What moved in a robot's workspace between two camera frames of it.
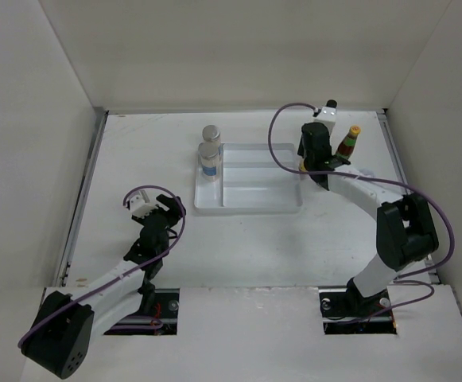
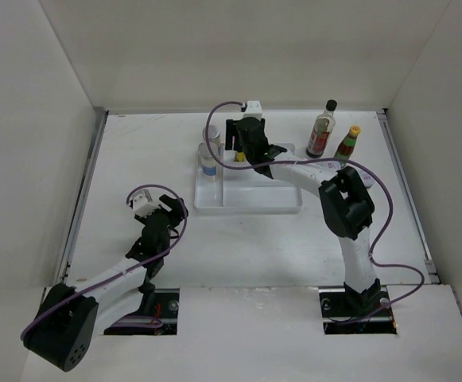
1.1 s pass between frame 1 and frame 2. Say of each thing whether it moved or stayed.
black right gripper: moved
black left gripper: stayed
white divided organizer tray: stayed
